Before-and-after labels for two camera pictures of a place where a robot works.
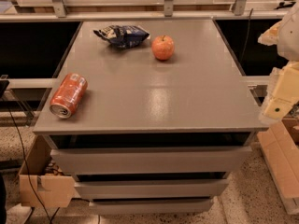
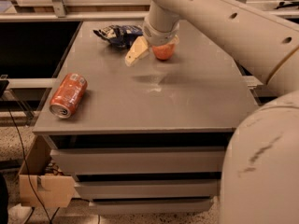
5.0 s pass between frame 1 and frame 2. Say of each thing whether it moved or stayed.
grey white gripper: moved
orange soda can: stayed
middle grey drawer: stayed
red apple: stayed
